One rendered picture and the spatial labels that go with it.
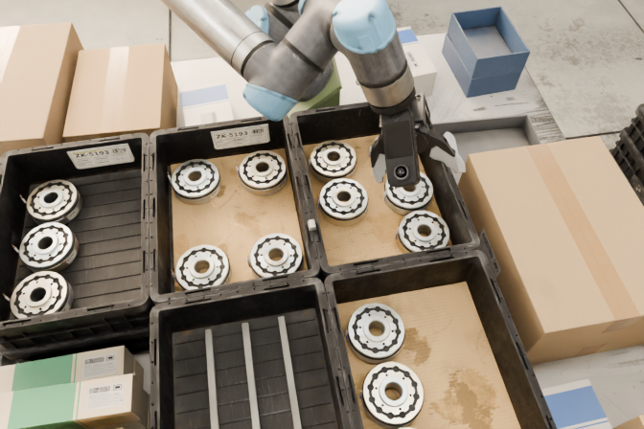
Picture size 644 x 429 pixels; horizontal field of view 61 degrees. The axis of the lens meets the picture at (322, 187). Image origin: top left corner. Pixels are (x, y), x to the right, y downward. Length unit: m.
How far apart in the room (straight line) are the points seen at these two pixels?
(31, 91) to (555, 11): 2.60
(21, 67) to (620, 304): 1.40
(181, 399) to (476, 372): 0.52
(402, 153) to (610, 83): 2.21
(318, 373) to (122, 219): 0.53
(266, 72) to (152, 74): 0.67
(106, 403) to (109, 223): 0.39
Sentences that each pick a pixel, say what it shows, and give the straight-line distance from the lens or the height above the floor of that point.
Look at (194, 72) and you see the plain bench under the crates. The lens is 1.67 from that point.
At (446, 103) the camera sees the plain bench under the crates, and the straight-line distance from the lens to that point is 1.57.
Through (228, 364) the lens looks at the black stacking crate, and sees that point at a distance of 1.03.
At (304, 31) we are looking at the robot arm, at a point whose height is 1.30.
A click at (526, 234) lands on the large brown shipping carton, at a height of 0.90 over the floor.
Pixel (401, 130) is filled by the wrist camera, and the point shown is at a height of 1.20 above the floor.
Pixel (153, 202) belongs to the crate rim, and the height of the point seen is 0.92.
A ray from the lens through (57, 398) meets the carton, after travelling 1.04.
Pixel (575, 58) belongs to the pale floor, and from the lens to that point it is 3.00.
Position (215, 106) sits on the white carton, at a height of 0.79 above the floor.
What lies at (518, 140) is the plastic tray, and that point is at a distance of 1.53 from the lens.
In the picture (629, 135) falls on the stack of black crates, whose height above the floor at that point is 0.49.
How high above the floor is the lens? 1.80
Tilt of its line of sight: 55 degrees down
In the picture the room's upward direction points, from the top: straight up
